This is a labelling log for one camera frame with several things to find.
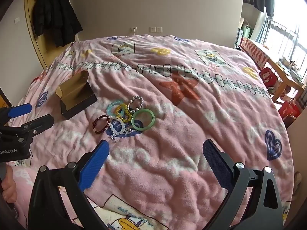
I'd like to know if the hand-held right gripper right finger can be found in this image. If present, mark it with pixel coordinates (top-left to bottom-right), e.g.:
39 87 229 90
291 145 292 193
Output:
203 139 284 230

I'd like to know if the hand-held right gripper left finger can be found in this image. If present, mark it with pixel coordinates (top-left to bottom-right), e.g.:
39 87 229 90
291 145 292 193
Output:
28 140 110 230

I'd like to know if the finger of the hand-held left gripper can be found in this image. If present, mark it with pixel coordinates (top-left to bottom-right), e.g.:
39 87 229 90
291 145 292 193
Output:
17 114 54 147
0 103 33 125

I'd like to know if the white blue bead bracelet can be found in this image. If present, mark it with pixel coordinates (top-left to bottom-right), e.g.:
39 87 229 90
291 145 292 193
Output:
109 120 131 142

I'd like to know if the dark red bead bracelet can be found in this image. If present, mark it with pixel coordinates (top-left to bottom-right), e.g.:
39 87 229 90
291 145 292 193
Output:
92 115 111 134

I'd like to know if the black cardboard box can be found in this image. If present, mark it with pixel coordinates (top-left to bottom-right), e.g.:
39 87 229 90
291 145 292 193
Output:
56 71 98 121

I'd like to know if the aqua bead bracelet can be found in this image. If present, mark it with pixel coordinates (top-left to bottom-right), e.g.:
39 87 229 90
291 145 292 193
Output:
106 98 128 119

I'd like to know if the yellow bead bracelet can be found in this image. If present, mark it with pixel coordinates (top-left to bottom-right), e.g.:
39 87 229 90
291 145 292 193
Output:
115 103 135 123

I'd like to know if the green jade bangle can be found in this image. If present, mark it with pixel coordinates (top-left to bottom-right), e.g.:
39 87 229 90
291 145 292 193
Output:
131 109 156 132

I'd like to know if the white grey bead bracelet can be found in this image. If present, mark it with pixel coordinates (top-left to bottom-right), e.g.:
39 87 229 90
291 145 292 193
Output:
127 95 144 112

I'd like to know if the person's left hand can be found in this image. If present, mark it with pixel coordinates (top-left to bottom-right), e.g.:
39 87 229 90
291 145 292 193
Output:
0 165 18 203

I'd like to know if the pink printed blanket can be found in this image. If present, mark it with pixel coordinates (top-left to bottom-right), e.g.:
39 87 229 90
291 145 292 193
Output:
7 34 297 230

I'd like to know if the red basket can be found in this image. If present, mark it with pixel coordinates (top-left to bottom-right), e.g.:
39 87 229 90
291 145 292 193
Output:
278 99 302 120

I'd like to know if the black jacket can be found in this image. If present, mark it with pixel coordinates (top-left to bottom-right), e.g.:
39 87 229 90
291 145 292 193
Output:
32 0 54 38
48 0 83 48

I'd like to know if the red bag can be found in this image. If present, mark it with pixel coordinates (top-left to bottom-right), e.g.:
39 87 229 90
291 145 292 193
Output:
260 67 278 87

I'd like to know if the light wooden door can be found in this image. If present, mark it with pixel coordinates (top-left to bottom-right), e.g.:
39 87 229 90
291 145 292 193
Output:
23 0 80 70

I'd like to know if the wooden table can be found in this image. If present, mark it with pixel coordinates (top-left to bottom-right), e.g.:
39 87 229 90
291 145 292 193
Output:
240 38 305 102

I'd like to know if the red white striped cloth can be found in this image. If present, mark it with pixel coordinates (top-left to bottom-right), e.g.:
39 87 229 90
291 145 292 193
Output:
240 38 272 70

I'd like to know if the pale green appliance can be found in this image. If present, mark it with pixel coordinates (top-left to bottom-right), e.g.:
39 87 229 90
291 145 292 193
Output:
242 26 253 39

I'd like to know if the window railing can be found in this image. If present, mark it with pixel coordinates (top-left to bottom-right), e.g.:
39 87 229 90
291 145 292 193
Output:
265 18 307 61

